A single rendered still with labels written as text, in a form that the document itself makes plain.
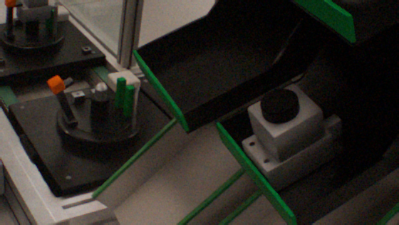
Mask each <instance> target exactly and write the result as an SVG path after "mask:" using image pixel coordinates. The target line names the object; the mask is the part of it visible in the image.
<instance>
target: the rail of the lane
mask: <svg viewBox="0 0 399 225"><path fill-rule="evenodd" d="M0 160H1V161H2V162H3V167H4V183H5V193H4V194H0V197H1V200H2V202H3V204H4V206H5V207H6V209H7V211H8V213H9V215H10V217H11V218H12V220H13V222H14V225H71V220H70V218H69V217H68V215H67V214H66V213H65V211H64V210H63V208H62V206H61V205H60V203H59V202H58V200H57V198H55V197H54V195H53V193H52V191H51V189H50V188H49V187H48V185H47V183H46V182H45V179H44V178H43V177H42V176H41V174H40V173H39V170H38V169H37V167H36V166H35V164H37V163H38V155H37V153H36V151H35V149H34V148H33V147H32V146H31V143H30V142H29V141H28V139H27V136H26V135H25V134H22V135H20V139H19V138H18V137H17V134H16V133H15V131H14V129H13V127H12V126H11V123H10V122H9V121H8V120H7V117H6V116H5V114H4V112H3V110H2V109H1V107H0Z"/></svg>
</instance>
